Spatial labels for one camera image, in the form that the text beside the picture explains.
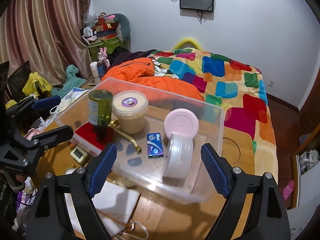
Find small black wall screen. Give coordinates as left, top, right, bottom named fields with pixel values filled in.
left=179, top=0, right=215, bottom=13

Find grey green plush toy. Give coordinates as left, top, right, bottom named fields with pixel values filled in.
left=112, top=13, right=131, bottom=48

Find red gift box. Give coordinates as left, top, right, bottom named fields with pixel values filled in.
left=94, top=17, right=117, bottom=33

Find white shoes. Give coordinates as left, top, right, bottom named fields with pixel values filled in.
left=300, top=150, right=320, bottom=173

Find white cord with gold clasp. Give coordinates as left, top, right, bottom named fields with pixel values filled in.
left=112, top=219, right=149, bottom=240

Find dark clothing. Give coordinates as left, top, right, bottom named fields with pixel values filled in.
left=110, top=47, right=158, bottom=67

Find teal dinosaur plush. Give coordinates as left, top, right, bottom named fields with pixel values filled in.
left=51, top=64, right=87, bottom=97

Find blue thermos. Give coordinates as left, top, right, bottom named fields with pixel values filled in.
left=97, top=60, right=108, bottom=78

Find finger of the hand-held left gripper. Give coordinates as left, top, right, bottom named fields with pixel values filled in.
left=5, top=94, right=62, bottom=117
left=23, top=125, right=74, bottom=153

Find gold flexible hose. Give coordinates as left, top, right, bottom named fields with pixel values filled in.
left=109, top=119, right=143, bottom=154

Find white folded cloth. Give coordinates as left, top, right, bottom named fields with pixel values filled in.
left=64, top=179, right=141, bottom=238

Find person's left hand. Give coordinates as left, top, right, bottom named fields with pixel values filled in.
left=0, top=169, right=27, bottom=193

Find pink cloth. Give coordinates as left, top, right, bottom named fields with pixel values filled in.
left=24, top=127, right=43, bottom=141

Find colourful patchwork blanket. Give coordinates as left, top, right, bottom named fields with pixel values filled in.
left=146, top=49, right=277, bottom=156

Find cream plastic tub with lid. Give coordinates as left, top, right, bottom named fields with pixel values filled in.
left=112, top=91, right=149, bottom=134

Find pile of papers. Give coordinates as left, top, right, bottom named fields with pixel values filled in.
left=54, top=87, right=91, bottom=113

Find pink slipper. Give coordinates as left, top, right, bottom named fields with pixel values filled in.
left=282, top=179, right=294, bottom=201

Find yellow printed cloth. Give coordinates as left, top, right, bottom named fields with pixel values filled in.
left=22, top=72, right=53, bottom=98

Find blue gum packet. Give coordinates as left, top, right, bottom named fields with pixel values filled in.
left=146, top=132, right=164, bottom=159

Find clear jar with pink lid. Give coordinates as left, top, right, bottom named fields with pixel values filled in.
left=162, top=108, right=200, bottom=181

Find clear plastic storage box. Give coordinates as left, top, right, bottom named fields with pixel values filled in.
left=55, top=77, right=225, bottom=203

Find orange puffer jacket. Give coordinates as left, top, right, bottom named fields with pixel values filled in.
left=100, top=57, right=204, bottom=103

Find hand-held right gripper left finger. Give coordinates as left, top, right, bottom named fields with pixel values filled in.
left=25, top=143, right=118, bottom=240

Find black cushion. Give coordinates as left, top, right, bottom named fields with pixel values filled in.
left=0, top=60, right=32, bottom=101

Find pink brown curtain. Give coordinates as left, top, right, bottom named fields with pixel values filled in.
left=0, top=0, right=94, bottom=88

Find pink bunny toy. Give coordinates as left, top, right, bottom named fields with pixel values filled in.
left=97, top=47, right=111, bottom=67

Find dark green glass bottle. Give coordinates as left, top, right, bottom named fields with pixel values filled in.
left=89, top=89, right=114, bottom=141

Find yellow ring pillow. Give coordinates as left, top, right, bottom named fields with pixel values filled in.
left=173, top=37, right=203, bottom=51

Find green fabric storage box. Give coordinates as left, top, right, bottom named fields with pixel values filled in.
left=86, top=36, right=123, bottom=63

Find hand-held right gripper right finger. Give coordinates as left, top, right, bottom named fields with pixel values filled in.
left=200, top=143, right=292, bottom=240

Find cream digit counter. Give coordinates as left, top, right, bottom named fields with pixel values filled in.
left=70, top=147, right=90, bottom=166

